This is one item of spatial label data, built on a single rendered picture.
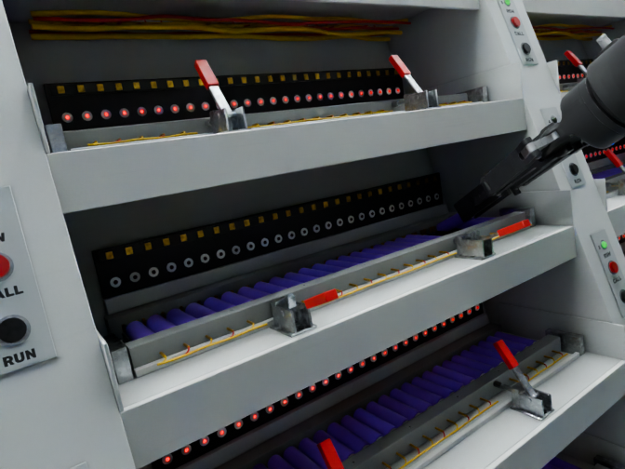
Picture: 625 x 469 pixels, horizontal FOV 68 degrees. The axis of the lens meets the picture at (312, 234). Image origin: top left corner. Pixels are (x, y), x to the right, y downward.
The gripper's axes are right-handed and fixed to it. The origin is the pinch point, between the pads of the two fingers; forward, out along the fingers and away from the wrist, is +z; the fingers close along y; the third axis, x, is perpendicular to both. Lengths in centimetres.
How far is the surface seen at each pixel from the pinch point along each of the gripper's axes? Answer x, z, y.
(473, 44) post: -21.8, -7.2, -8.7
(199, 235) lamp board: -8.4, 9.0, 37.0
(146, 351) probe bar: 4.2, 0.6, 48.4
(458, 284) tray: 9.7, -3.3, 16.4
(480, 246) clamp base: 6.7, -3.8, 10.4
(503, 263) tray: 9.6, -3.5, 8.0
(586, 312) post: 20.0, 1.4, -8.6
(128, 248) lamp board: -8.8, 9.0, 45.0
